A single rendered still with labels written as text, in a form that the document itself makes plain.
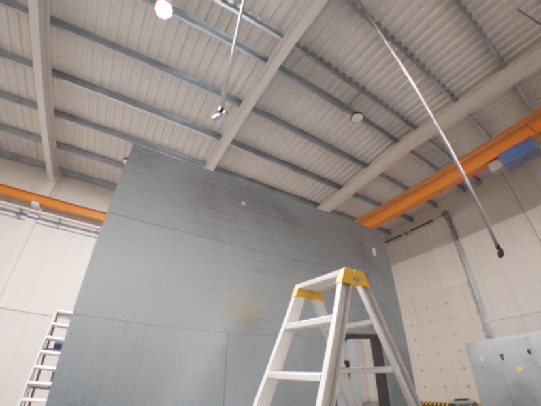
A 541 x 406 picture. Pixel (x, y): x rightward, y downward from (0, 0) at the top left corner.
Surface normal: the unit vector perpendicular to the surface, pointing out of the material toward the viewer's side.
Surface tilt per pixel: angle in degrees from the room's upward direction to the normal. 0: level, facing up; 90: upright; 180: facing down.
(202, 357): 90
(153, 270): 90
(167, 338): 90
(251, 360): 90
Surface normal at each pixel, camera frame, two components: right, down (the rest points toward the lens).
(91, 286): 0.52, -0.47
